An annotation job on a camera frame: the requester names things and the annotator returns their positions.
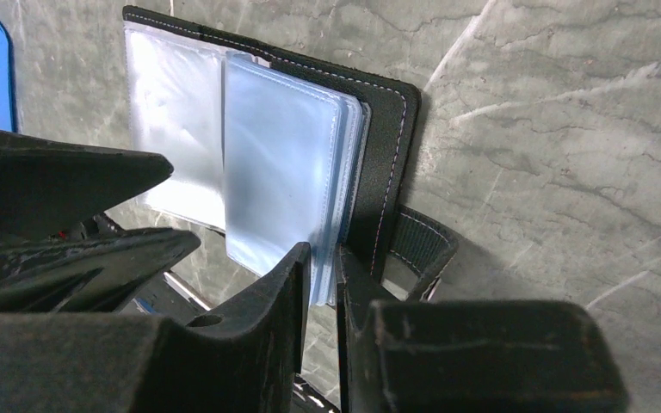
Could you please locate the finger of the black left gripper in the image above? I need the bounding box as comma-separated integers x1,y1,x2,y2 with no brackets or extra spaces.
0,228,201,312
0,131,174,239

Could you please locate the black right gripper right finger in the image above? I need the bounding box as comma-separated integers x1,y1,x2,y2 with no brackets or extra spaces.
335,247,630,412

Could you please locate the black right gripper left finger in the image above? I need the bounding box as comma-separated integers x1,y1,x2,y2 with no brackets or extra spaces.
0,243,311,412

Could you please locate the black leather card holder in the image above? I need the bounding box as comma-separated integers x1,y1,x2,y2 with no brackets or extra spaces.
122,6,457,305

